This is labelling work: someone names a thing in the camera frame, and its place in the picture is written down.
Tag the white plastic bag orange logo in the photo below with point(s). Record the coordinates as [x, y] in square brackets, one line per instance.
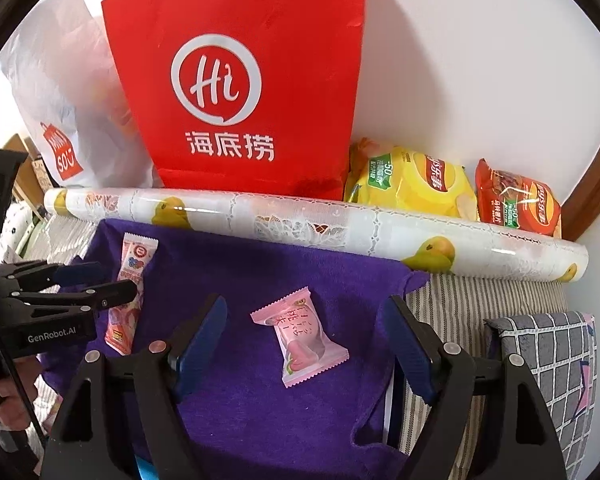
[55, 85]

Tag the white dotted cloth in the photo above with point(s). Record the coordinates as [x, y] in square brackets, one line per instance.
[15, 230]

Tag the wooden door frame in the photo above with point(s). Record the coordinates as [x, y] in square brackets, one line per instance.
[595, 195]

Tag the light pink candy packet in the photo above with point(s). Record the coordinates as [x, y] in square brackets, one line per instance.
[300, 335]

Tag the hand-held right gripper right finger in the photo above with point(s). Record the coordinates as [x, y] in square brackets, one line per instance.
[405, 341]

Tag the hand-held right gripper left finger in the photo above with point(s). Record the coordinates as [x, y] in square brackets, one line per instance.
[206, 337]

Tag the person's left hand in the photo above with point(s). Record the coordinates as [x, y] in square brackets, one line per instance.
[15, 402]

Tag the purple towel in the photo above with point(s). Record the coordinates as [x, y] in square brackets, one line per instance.
[230, 270]

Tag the grey checked cloth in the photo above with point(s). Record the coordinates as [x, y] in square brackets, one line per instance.
[555, 360]

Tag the long pink snack packet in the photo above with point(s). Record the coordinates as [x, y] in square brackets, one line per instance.
[136, 260]

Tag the tan patterned box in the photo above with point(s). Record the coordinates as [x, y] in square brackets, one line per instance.
[22, 180]

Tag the rolled fruit print tablecloth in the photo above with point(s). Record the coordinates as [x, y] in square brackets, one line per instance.
[280, 215]

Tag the red paper bag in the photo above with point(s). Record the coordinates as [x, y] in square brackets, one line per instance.
[230, 35]

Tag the red chips bag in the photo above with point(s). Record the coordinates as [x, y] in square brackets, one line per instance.
[515, 200]

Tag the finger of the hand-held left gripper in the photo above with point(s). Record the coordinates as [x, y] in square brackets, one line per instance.
[80, 272]
[111, 294]

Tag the yellow chips bag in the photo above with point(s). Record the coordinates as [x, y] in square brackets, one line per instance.
[415, 185]

